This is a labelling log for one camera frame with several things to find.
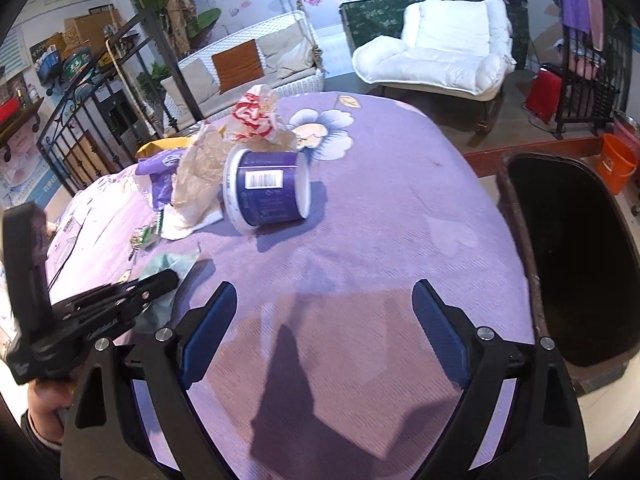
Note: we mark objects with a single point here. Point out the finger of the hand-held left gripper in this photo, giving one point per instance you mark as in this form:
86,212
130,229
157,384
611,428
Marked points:
120,317
150,282

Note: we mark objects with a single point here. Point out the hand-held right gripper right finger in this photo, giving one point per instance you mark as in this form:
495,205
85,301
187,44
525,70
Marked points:
440,330

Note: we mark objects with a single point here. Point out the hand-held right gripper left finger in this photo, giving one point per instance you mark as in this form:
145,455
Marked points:
207,330

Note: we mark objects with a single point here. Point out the light green plastic wrapper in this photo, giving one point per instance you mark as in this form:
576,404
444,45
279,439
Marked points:
170,262

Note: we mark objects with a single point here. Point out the purple plastic packet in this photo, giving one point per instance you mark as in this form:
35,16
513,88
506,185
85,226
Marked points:
160,165

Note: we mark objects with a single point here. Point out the translucent plastic bag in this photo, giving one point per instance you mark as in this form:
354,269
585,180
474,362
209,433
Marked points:
200,175

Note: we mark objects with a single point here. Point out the white and purple paper tub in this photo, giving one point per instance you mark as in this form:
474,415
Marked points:
270,200

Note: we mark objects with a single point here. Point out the black trash bin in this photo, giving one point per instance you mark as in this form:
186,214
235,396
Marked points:
575,260

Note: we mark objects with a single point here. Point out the red and white plastic bag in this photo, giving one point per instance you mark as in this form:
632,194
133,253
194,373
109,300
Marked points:
255,115

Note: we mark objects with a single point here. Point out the person's left forearm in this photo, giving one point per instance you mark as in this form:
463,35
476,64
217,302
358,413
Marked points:
40,445

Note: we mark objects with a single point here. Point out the person's left hand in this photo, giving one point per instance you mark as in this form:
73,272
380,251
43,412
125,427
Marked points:
47,400

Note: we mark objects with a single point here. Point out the small green wrapper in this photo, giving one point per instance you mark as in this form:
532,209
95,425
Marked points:
145,237

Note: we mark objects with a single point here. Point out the yellow plastic packet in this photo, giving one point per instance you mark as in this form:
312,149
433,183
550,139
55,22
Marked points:
155,146

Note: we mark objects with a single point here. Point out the black metal railing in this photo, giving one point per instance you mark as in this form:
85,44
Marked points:
75,125

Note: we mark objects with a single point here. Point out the purple floral tablecloth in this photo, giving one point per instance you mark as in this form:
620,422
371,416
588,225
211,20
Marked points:
350,210

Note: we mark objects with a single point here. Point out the beige cushion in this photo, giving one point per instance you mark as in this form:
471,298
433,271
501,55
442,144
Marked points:
190,82
285,52

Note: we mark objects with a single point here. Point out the orange cushion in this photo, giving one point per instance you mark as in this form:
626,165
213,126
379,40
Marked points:
237,65

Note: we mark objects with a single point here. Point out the cardboard box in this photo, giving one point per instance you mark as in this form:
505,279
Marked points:
92,30

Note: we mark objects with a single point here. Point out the orange plastic bucket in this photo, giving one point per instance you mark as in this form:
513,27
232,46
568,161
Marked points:
617,165

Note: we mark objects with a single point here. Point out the white wicker sofa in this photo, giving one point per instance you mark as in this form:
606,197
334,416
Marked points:
300,85

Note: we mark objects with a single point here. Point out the artificial tree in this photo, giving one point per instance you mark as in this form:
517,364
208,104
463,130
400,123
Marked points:
177,10

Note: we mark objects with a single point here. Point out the pink plastic bucket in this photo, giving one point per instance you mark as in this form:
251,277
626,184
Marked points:
629,130

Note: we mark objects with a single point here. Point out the white cushioned armchair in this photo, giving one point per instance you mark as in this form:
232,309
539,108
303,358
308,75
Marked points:
440,50

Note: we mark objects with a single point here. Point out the black metal rack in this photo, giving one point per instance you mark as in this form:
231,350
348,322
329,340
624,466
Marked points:
595,95

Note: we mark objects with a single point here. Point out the pink towel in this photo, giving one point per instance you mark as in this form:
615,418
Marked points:
595,15

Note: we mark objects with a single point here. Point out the purple towel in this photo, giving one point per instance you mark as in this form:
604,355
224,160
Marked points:
572,0

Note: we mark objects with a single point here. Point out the baby wall poster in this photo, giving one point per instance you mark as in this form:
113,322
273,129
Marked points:
20,165

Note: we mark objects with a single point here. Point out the wooden wall shelf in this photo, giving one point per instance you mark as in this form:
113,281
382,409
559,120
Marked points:
20,120

